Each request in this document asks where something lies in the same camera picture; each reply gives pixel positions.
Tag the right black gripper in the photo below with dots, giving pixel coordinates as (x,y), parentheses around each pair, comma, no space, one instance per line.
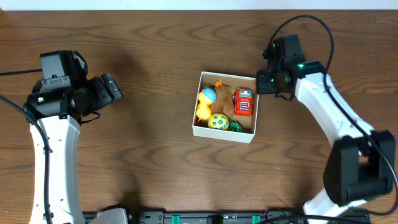
(262,87)

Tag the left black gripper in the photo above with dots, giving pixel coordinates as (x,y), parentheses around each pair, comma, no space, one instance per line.
(109,87)

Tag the red toy fire truck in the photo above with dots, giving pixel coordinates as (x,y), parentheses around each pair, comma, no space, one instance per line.
(243,101)

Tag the brown plush bear with orange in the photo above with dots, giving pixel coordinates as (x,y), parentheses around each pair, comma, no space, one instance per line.
(224,100)

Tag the green round toy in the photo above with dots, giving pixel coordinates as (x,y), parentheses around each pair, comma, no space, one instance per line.
(235,127)

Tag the yellow ball with blue letters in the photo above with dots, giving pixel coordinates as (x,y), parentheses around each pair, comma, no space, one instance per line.
(218,121)

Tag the orange rubber duck blue cap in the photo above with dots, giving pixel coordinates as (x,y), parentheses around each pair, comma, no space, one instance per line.
(206,97)

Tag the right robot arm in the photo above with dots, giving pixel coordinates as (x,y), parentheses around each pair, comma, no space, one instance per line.
(359,168)

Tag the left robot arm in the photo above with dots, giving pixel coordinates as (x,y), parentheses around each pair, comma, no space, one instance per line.
(57,107)

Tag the white cardboard box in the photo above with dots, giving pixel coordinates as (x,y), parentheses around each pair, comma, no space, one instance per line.
(248,123)

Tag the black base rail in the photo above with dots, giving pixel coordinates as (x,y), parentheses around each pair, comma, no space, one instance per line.
(159,217)

